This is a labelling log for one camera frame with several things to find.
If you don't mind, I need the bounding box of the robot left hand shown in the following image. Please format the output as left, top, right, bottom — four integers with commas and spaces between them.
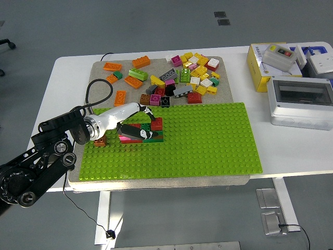
95, 102, 159, 141

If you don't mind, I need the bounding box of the brown and orange toy brick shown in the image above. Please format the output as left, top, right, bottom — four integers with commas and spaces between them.
93, 135, 107, 148

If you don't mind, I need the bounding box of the small red toy brick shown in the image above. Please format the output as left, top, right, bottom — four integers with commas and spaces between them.
150, 117, 163, 131

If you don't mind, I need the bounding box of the long orange toy brick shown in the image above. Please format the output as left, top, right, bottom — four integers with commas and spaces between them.
114, 90, 127, 107
132, 56, 151, 69
103, 62, 122, 72
124, 76, 144, 90

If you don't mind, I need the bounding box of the large red toy brick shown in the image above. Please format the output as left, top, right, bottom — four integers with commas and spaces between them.
118, 123, 142, 138

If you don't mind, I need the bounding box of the long lime green toy brick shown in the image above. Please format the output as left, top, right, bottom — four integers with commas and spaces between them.
128, 68, 149, 81

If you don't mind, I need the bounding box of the yellow curved toy brick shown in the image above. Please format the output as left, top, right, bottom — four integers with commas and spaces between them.
150, 74, 166, 89

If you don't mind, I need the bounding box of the grey toy brick with holes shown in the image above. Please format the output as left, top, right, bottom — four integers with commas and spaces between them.
159, 68, 179, 81

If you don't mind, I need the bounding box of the long grey toy brick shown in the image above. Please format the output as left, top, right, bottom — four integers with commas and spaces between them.
173, 85, 195, 98

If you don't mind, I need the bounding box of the green studded baseplate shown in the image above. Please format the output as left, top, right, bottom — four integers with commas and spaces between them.
79, 102, 263, 182

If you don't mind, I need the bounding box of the white table leg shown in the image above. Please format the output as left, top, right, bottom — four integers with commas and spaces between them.
272, 177, 301, 232
94, 191, 112, 246

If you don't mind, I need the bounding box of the grey-brown mat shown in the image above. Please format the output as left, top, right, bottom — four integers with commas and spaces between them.
68, 56, 252, 193

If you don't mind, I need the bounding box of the black chair leg with caster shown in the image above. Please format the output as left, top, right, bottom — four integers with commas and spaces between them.
0, 39, 16, 50

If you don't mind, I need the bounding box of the long metal floor plate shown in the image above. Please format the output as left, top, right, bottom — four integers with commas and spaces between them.
110, 241, 241, 250

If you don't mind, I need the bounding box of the yellow cardboard box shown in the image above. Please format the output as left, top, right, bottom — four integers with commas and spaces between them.
246, 43, 304, 93

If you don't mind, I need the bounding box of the white box flap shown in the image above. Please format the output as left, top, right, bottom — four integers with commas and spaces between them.
296, 44, 308, 69

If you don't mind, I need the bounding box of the grey box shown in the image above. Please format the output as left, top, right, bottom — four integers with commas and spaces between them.
301, 58, 333, 79

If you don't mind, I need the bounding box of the black cable with plug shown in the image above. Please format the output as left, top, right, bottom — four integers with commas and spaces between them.
62, 176, 117, 240

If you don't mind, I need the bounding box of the white push button switch box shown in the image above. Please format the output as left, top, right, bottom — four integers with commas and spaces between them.
261, 44, 298, 73

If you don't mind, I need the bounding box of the white enclosure with clear lid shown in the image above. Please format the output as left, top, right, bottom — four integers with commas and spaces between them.
267, 76, 333, 131

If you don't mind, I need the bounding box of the white wall socket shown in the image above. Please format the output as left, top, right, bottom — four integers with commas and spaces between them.
306, 53, 333, 75

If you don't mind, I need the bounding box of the black cable on floor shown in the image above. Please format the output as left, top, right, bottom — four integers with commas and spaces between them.
277, 223, 312, 250

